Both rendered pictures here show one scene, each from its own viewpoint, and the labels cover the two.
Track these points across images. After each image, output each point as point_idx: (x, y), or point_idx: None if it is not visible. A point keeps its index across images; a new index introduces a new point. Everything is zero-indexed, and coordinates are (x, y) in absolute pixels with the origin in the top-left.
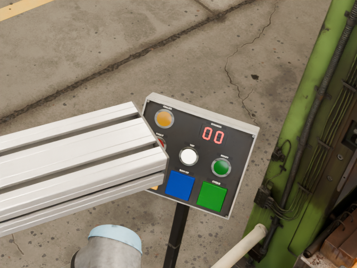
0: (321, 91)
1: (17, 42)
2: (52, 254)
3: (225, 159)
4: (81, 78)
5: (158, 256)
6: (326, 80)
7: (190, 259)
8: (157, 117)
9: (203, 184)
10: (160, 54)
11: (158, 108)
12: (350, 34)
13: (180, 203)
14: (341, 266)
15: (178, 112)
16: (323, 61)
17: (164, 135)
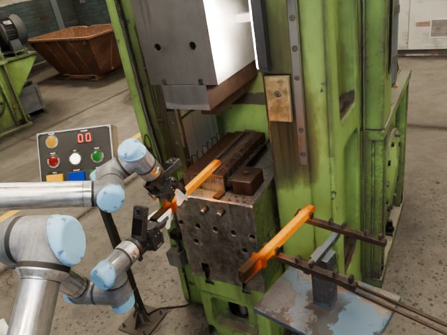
0: (136, 82)
1: (33, 215)
2: (63, 316)
3: (97, 149)
4: (76, 218)
5: (138, 290)
6: (134, 72)
7: (161, 283)
8: (47, 143)
9: (90, 171)
10: (126, 189)
11: (46, 137)
12: (126, 32)
13: (101, 210)
14: (170, 158)
15: (58, 133)
16: (129, 64)
17: (56, 152)
